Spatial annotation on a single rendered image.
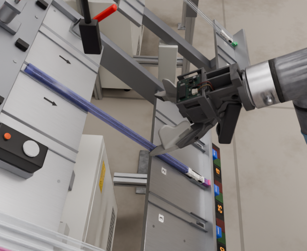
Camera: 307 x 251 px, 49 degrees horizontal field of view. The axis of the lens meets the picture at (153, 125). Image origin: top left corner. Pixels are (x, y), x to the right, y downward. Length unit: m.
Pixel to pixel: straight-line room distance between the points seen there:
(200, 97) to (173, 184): 0.27
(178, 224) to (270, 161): 1.16
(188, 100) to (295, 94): 0.17
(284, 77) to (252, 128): 1.40
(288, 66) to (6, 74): 0.41
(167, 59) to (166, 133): 0.53
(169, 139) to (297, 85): 0.23
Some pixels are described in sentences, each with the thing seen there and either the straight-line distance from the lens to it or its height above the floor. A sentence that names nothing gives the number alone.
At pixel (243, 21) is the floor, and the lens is 2.69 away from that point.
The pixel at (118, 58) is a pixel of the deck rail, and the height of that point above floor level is 0.96.
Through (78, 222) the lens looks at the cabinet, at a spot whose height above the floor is 0.62.
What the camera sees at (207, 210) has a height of 0.72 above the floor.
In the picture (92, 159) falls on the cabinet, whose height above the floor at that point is 0.62.
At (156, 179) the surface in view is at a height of 0.84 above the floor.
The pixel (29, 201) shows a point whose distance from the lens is 0.52.
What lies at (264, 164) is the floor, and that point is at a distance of 1.82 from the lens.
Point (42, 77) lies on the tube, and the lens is 0.61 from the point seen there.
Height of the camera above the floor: 1.48
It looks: 52 degrees down
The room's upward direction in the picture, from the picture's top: straight up
